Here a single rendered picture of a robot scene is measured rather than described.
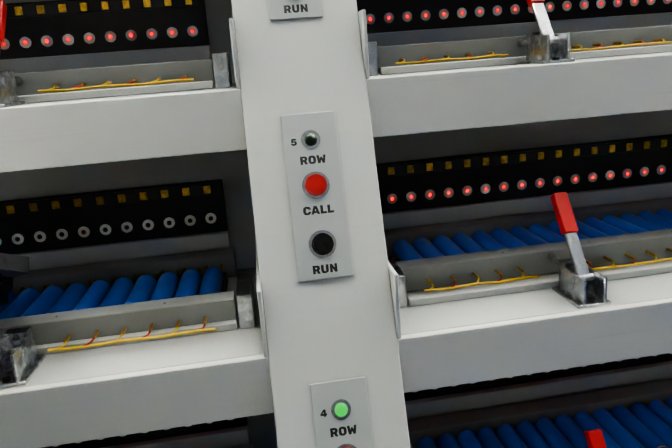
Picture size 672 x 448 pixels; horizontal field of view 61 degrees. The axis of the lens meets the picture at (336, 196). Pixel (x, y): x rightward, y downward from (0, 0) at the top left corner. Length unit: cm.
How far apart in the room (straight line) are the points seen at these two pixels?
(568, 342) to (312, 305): 20
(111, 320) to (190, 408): 10
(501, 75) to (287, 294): 24
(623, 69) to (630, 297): 18
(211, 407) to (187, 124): 20
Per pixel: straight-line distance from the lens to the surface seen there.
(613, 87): 52
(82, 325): 49
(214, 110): 43
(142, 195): 59
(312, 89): 43
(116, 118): 44
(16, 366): 46
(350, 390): 43
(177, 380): 43
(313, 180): 41
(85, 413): 46
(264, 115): 43
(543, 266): 54
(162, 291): 52
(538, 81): 49
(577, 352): 49
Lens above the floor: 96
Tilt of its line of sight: 4 degrees up
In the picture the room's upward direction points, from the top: 7 degrees counter-clockwise
